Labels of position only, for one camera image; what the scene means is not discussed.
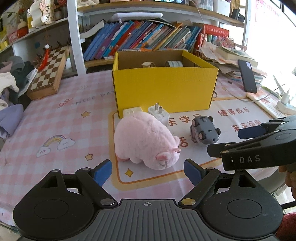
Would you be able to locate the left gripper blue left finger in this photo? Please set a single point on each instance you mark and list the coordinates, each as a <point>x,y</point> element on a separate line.
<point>102,172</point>

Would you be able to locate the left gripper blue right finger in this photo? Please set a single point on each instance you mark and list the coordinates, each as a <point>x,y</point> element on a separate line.
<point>194,172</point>

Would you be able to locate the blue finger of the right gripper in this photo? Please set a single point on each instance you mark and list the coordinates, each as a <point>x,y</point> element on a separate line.
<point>251,132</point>

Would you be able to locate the grey toy car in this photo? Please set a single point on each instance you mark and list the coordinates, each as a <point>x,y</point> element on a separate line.
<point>203,130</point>

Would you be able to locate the pink plush pig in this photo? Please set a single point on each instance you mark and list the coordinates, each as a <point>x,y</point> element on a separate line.
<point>141,138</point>

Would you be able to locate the white plug charger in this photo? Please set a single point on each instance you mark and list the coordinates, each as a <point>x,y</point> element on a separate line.
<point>129,111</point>

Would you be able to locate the white square charger block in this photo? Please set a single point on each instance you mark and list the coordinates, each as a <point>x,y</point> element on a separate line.
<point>159,113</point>

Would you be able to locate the clear tape roll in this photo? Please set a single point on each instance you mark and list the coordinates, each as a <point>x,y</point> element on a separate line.
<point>173,64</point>

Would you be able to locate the beige wrist watch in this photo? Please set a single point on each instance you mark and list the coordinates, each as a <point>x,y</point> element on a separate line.
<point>148,65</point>

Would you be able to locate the person's right hand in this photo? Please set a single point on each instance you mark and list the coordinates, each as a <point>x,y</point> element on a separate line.
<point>290,179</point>

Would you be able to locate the open booklet on table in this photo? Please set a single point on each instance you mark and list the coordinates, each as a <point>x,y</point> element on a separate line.
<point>267,102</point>

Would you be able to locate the white power strip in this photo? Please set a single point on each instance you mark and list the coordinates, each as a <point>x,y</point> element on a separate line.
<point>285,108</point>

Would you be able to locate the pink checked tablecloth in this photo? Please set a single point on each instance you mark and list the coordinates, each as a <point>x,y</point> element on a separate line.
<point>74,129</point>

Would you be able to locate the black smartphone on books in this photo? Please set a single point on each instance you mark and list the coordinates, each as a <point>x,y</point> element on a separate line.
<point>247,76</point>

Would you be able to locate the stack of papers and books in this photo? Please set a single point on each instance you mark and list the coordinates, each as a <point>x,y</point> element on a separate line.
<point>226,59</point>

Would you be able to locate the yellow cardboard box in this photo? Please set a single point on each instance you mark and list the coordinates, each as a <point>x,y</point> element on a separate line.
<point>177,89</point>

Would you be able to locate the wooden chess board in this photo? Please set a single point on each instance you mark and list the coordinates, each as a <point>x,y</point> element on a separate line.
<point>48,77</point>

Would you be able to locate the red book box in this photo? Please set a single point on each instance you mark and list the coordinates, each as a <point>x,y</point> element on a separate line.
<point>216,31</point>

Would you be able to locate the pile of clothes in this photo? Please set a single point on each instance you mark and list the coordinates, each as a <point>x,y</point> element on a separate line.
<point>16,77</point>

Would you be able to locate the row of leaning books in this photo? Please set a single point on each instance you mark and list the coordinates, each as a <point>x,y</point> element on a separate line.
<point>139,35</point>

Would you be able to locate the white bookshelf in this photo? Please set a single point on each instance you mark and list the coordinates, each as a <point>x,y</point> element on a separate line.
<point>131,10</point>

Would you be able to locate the white lucky cat figure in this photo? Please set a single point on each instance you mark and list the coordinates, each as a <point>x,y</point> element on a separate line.
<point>42,13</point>

